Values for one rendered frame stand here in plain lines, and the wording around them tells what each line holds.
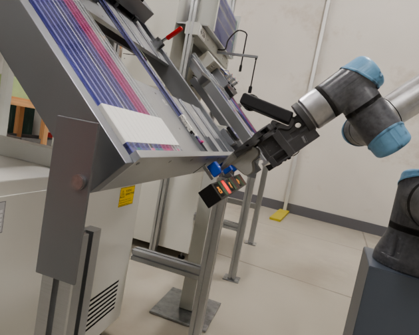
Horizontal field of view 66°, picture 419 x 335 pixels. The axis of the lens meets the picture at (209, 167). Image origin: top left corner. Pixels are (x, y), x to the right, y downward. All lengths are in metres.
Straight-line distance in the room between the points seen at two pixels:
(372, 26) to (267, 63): 1.25
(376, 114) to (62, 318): 0.60
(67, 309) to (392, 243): 0.70
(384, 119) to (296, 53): 3.75
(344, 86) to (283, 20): 3.92
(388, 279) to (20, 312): 0.80
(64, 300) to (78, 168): 0.14
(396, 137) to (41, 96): 0.59
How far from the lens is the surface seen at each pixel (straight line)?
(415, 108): 0.85
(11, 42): 0.49
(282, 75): 4.35
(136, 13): 1.12
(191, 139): 0.72
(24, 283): 0.83
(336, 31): 4.44
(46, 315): 0.42
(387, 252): 0.87
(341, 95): 0.68
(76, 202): 0.35
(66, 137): 0.36
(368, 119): 0.68
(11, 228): 0.74
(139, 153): 0.39
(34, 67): 0.45
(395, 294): 0.85
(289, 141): 0.68
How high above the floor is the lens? 0.77
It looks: 5 degrees down
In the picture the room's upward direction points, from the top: 11 degrees clockwise
